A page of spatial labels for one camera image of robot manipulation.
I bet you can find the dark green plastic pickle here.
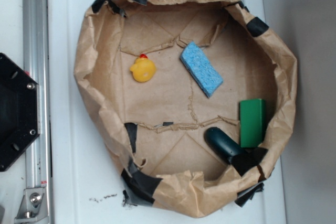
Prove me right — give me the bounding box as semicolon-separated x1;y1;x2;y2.
204;127;247;164

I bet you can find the brown paper bag tray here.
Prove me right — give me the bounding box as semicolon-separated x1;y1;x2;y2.
74;0;297;218

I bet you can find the yellow rubber duck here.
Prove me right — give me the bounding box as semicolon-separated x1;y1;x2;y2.
130;54;156;82

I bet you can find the blue sponge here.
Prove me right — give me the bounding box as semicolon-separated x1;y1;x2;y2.
180;41;223;98

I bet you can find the green wooden block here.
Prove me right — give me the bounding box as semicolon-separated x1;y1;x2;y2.
240;99;266;148

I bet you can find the white plastic board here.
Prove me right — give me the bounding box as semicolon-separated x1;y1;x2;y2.
48;0;286;223

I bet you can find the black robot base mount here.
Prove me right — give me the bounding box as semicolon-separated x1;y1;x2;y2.
1;53;40;172

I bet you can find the aluminium extrusion rail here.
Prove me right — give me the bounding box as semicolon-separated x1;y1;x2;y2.
23;0;52;189

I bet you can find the metal corner bracket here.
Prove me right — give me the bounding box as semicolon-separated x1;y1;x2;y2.
14;187;50;224

